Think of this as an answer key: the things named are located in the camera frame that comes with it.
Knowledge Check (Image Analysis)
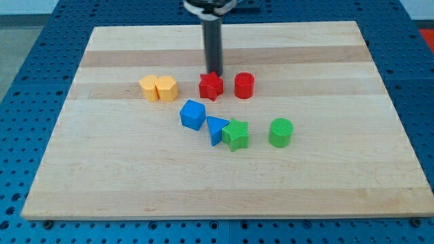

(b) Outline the green star block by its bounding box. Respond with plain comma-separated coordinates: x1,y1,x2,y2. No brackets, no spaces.
222,118,250,152

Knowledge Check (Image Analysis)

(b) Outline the blue cube block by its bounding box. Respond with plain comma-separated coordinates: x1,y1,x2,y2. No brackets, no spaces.
180,100,206,131

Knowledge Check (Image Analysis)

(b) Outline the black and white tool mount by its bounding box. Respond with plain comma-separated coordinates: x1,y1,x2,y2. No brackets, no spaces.
183,0,237,16

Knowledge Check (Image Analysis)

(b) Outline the red star block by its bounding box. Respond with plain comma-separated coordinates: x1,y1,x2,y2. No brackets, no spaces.
199,71,224,101

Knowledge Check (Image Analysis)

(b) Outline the yellow hexagon block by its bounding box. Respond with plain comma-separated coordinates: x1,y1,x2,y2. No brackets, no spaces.
155,76,178,102

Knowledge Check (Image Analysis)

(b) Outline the red cylinder block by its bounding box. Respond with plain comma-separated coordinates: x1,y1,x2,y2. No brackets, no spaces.
234,73,255,99

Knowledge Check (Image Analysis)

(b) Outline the yellow heart block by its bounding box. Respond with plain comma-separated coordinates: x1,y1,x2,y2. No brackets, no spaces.
139,75,159,102

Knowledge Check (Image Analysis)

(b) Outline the wooden board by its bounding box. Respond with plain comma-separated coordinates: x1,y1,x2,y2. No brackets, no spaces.
22,21,433,220

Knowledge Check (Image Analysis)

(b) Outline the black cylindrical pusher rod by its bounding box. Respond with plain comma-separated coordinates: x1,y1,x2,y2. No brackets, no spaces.
201,18,223,77

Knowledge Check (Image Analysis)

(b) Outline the green cylinder block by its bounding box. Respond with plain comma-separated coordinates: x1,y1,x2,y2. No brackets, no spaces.
269,118,294,148

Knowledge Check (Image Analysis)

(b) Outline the blue triangle block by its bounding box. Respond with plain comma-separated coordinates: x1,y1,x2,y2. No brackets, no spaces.
206,116,229,146

